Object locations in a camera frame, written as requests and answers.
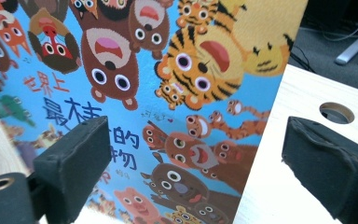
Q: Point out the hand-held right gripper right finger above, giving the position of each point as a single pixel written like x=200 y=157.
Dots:
x=332 y=168

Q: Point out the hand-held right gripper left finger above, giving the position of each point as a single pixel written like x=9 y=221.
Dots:
x=71 y=161

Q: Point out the colourful animal picture book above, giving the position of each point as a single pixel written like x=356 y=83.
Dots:
x=155 y=102

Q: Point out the white metal stand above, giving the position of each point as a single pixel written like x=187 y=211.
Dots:
x=355 y=45

